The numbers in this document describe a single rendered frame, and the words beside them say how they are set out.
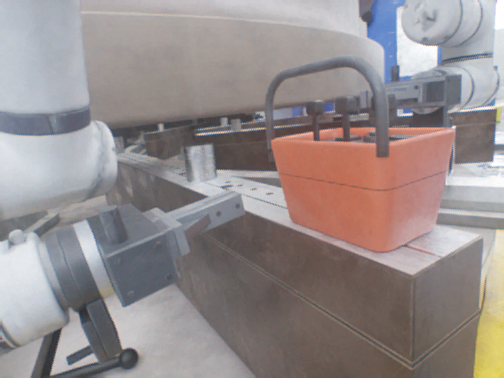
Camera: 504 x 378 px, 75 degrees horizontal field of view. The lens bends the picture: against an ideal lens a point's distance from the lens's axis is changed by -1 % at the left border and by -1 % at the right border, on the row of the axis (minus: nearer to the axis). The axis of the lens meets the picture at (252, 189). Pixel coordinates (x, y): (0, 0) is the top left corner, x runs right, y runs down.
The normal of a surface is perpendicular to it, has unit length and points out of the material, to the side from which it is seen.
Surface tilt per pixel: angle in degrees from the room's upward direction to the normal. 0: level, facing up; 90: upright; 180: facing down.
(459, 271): 90
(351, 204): 97
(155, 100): 90
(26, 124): 107
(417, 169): 97
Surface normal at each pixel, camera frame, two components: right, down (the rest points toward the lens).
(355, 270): -0.84, 0.22
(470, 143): -0.22, 0.25
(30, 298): 0.48, -0.01
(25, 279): 0.35, -0.33
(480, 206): -0.57, 0.25
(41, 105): 0.59, 0.44
